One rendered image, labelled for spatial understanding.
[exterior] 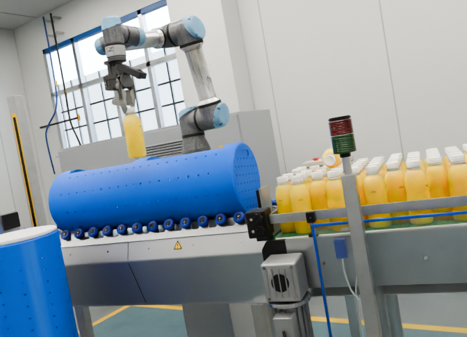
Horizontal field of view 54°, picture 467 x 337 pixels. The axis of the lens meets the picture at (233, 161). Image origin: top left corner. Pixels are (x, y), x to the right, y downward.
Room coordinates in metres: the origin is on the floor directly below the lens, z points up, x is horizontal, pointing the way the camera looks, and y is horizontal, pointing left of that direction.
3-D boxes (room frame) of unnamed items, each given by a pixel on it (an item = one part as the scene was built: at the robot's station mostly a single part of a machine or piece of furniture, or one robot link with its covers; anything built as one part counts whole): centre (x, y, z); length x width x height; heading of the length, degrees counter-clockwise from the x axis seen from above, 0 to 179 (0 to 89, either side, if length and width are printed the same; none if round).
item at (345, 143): (1.25, -0.31, 1.18); 0.06 x 0.06 x 0.05
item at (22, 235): (1.70, 0.84, 1.03); 0.28 x 0.28 x 0.01
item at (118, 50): (1.76, 0.37, 1.65); 0.08 x 0.08 x 0.05
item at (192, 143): (2.31, 0.18, 1.26); 0.15 x 0.15 x 0.10
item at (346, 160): (1.25, -0.31, 1.18); 0.06 x 0.06 x 0.16
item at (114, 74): (1.76, 0.38, 1.57); 0.09 x 0.08 x 0.12; 66
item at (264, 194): (1.73, -0.09, 0.99); 0.10 x 0.02 x 0.12; 157
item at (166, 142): (4.18, 0.67, 0.72); 2.15 x 0.54 x 1.45; 56
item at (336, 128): (1.25, -0.31, 1.23); 0.06 x 0.06 x 0.04
